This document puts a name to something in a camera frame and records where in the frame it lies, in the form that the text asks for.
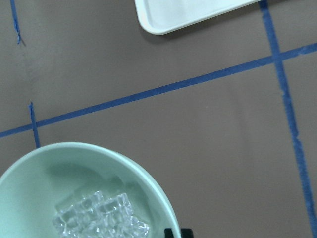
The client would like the clear ice cubes pile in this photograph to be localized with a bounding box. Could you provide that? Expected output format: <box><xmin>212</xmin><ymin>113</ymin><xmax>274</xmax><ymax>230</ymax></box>
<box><xmin>52</xmin><ymin>191</ymin><xmax>150</xmax><ymax>238</ymax></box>

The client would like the cream bear tray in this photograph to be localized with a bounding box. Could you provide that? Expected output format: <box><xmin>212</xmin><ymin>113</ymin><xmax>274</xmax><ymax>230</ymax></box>
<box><xmin>134</xmin><ymin>0</ymin><xmax>256</xmax><ymax>35</ymax></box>

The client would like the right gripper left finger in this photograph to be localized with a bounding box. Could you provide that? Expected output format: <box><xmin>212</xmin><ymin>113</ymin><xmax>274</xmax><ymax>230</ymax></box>
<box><xmin>164</xmin><ymin>228</ymin><xmax>173</xmax><ymax>238</ymax></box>

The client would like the mint green bowl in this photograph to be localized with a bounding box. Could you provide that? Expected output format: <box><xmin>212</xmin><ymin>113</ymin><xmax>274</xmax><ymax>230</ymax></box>
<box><xmin>0</xmin><ymin>142</ymin><xmax>181</xmax><ymax>238</ymax></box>

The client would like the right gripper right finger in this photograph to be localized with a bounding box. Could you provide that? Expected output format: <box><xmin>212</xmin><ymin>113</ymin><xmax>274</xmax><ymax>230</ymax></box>
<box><xmin>181</xmin><ymin>228</ymin><xmax>193</xmax><ymax>238</ymax></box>

